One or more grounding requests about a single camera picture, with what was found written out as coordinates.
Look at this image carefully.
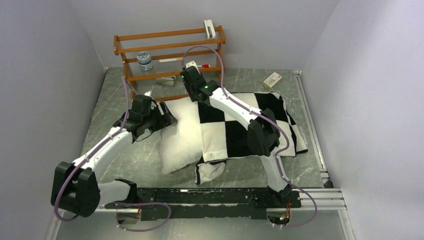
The black white checkered pillowcase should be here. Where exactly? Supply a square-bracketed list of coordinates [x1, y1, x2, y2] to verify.
[195, 92, 308, 185]

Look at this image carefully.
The white pillow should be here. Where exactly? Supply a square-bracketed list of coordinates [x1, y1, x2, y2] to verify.
[158, 97, 202, 175]

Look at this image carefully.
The purple cable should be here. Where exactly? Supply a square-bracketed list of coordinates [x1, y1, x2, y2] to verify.
[180, 45, 291, 186]
[52, 76, 140, 223]

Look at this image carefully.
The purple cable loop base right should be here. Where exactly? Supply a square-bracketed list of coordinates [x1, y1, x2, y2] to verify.
[267, 182, 318, 230]

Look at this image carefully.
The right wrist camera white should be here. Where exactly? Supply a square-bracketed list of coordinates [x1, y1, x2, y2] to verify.
[184, 60, 199, 70]

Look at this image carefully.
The wooden shelf rack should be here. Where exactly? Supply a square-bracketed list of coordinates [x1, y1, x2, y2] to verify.
[113, 25, 226, 88]

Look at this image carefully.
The white clip on rack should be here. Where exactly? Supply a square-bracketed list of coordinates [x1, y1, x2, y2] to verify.
[203, 19, 216, 40]

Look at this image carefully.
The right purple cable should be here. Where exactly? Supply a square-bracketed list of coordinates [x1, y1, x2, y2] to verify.
[180, 45, 291, 186]

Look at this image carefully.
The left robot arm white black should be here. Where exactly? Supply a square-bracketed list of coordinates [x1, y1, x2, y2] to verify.
[50, 95, 177, 218]

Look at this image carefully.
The white marker pink cap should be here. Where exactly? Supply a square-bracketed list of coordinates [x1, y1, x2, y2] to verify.
[158, 57, 183, 63]

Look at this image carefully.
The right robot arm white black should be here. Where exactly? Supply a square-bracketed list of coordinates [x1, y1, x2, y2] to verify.
[180, 65, 293, 203]

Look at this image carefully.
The white marker red cap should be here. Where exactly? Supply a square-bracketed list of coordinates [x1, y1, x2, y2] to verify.
[197, 64, 211, 68]

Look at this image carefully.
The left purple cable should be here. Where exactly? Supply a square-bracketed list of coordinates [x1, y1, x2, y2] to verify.
[52, 76, 140, 223]

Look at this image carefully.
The green white stapler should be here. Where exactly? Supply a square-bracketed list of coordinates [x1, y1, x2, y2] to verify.
[156, 75, 176, 87]

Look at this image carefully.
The blue white round jar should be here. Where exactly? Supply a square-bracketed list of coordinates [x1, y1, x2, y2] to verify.
[136, 51, 153, 71]

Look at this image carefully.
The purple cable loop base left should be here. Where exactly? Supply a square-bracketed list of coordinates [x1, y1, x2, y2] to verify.
[115, 202, 172, 233]

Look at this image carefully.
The small white green box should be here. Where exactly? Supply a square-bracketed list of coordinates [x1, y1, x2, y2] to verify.
[262, 72, 283, 90]

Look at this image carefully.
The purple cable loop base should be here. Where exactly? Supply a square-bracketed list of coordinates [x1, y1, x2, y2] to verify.
[267, 182, 318, 230]
[115, 202, 172, 233]

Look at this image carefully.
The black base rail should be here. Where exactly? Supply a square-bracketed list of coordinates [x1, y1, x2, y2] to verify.
[101, 187, 302, 220]

